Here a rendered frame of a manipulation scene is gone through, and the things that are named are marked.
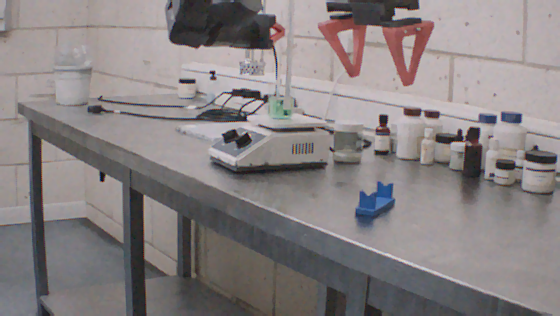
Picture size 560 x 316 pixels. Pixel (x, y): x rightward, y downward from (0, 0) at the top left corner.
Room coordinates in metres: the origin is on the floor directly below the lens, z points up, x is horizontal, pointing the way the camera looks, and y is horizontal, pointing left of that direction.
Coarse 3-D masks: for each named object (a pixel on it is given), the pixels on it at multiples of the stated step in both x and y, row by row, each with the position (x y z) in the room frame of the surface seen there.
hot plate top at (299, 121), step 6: (294, 114) 1.58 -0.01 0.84; (252, 120) 1.51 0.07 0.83; (258, 120) 1.49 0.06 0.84; (264, 120) 1.48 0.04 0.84; (270, 120) 1.48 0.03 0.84; (294, 120) 1.49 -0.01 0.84; (300, 120) 1.50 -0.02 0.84; (306, 120) 1.50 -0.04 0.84; (312, 120) 1.50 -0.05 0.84; (318, 120) 1.51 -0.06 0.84; (270, 126) 1.44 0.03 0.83; (276, 126) 1.44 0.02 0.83; (282, 126) 1.44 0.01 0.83; (288, 126) 1.45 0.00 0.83; (294, 126) 1.45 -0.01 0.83; (300, 126) 1.46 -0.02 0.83; (306, 126) 1.47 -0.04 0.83; (312, 126) 1.47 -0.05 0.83; (318, 126) 1.48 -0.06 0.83; (324, 126) 1.49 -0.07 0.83
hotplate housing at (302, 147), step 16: (256, 128) 1.49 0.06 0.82; (272, 128) 1.47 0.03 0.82; (288, 128) 1.47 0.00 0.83; (304, 128) 1.49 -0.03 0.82; (256, 144) 1.42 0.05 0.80; (272, 144) 1.43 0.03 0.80; (288, 144) 1.44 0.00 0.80; (304, 144) 1.46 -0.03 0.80; (320, 144) 1.48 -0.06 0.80; (224, 160) 1.43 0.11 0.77; (240, 160) 1.40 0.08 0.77; (256, 160) 1.41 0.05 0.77; (272, 160) 1.43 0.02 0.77; (288, 160) 1.44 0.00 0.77; (304, 160) 1.46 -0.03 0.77; (320, 160) 1.48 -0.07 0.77
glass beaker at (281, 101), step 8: (272, 80) 1.48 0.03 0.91; (272, 88) 1.48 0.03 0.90; (280, 88) 1.47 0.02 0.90; (288, 88) 1.48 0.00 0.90; (272, 96) 1.48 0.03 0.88; (280, 96) 1.47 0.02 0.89; (288, 96) 1.48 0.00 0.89; (272, 104) 1.48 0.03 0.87; (280, 104) 1.47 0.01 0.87; (288, 104) 1.48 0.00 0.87; (272, 112) 1.48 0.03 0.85; (280, 112) 1.47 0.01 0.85; (288, 112) 1.48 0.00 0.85; (272, 120) 1.48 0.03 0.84; (280, 120) 1.47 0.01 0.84; (288, 120) 1.48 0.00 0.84
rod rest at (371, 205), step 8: (392, 184) 1.20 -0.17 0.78; (360, 192) 1.14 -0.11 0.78; (376, 192) 1.13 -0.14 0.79; (384, 192) 1.20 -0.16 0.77; (392, 192) 1.20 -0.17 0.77; (360, 200) 1.14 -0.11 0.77; (368, 200) 1.13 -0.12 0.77; (376, 200) 1.13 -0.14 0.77; (384, 200) 1.19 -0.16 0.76; (392, 200) 1.19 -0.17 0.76; (360, 208) 1.13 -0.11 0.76; (368, 208) 1.13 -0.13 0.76; (376, 208) 1.13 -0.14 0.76; (384, 208) 1.16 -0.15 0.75
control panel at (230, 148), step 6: (240, 132) 1.50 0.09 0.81; (252, 132) 1.47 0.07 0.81; (252, 138) 1.45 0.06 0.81; (258, 138) 1.44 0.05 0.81; (216, 144) 1.50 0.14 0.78; (222, 144) 1.48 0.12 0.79; (228, 144) 1.47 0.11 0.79; (234, 144) 1.46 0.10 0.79; (252, 144) 1.42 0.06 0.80; (222, 150) 1.45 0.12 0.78; (228, 150) 1.44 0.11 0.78; (234, 150) 1.43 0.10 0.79; (240, 150) 1.42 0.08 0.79; (234, 156) 1.40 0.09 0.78
